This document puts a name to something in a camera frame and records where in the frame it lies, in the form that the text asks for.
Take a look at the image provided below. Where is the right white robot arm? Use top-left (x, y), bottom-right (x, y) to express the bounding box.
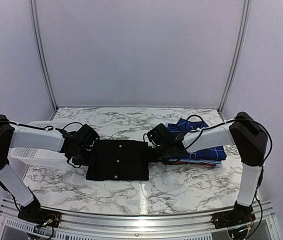
top-left (146, 111), bottom-right (273, 224)

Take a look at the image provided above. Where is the left aluminium frame post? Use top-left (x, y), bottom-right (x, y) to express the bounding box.
top-left (29, 0), bottom-right (59, 112)

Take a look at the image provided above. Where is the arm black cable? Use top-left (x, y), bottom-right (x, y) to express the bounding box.
top-left (0, 119), bottom-right (101, 171)
top-left (142, 114), bottom-right (274, 221)

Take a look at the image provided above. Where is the red plaid shirt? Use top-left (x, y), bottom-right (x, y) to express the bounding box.
top-left (162, 161), bottom-right (217, 167)

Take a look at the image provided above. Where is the white plastic basket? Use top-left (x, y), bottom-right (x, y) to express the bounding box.
top-left (9, 120), bottom-right (70, 167)

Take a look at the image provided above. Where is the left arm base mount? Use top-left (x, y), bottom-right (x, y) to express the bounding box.
top-left (18, 207), bottom-right (61, 228)

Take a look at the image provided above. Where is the aluminium frame post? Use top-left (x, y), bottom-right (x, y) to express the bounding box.
top-left (217, 0), bottom-right (251, 114)
top-left (29, 0), bottom-right (59, 112)

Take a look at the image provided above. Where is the right aluminium frame post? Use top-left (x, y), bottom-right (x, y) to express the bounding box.
top-left (217, 0), bottom-right (251, 114)

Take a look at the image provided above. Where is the front aluminium rail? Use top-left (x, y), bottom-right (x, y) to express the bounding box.
top-left (0, 198), bottom-right (281, 240)

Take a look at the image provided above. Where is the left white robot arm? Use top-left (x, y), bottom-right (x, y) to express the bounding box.
top-left (0, 114), bottom-right (99, 223)

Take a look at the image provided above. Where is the blue plaid shirt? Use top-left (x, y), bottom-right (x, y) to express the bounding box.
top-left (165, 118), bottom-right (227, 161)

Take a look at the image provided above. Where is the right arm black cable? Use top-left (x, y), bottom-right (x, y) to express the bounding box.
top-left (142, 114), bottom-right (274, 221)

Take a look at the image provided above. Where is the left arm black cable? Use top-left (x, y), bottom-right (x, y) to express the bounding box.
top-left (0, 119), bottom-right (101, 171)

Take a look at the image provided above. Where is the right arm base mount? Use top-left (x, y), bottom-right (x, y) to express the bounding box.
top-left (210, 209), bottom-right (256, 229)

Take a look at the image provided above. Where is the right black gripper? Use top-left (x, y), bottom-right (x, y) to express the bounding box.
top-left (142, 143), bottom-right (171, 163)

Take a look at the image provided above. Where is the black long sleeve shirt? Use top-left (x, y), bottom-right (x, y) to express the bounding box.
top-left (85, 139), bottom-right (149, 181)

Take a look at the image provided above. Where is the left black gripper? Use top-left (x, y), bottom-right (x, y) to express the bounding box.
top-left (69, 146), bottom-right (99, 167)

